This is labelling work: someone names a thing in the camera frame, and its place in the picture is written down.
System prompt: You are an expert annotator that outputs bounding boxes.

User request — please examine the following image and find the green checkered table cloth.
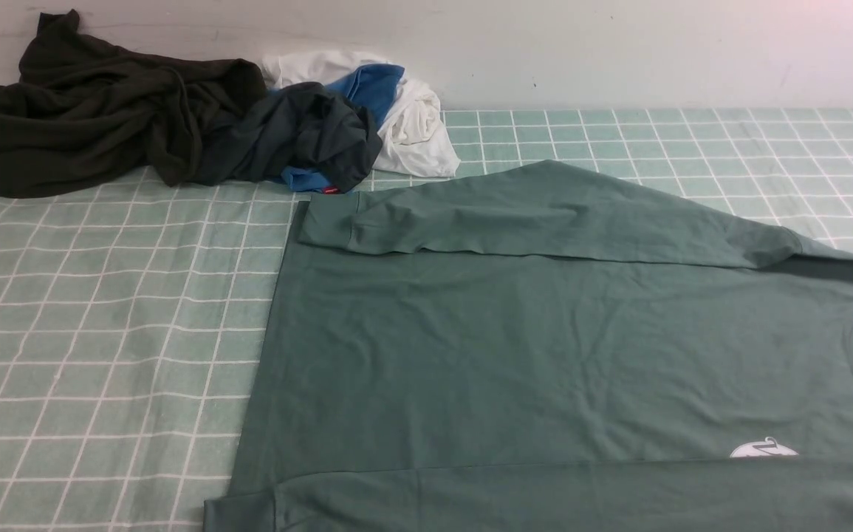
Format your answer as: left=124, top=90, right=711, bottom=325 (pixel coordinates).
left=0, top=108, right=853, bottom=531

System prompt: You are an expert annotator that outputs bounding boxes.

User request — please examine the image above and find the dark grey crumpled garment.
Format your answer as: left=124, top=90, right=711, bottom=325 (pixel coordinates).
left=190, top=82, right=383, bottom=191

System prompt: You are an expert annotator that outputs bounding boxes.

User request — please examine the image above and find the dark olive crumpled garment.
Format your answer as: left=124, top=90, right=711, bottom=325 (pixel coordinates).
left=0, top=10, right=267, bottom=199

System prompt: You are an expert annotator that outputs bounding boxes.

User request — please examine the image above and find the blue crumpled garment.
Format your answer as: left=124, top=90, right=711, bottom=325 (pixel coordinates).
left=280, top=63, right=405, bottom=194

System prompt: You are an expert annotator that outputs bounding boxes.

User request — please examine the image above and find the white crumpled garment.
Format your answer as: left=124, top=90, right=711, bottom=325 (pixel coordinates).
left=261, top=50, right=461, bottom=178

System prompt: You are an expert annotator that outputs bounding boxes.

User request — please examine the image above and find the green long-sleeved shirt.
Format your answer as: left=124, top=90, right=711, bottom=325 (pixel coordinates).
left=202, top=161, right=853, bottom=531

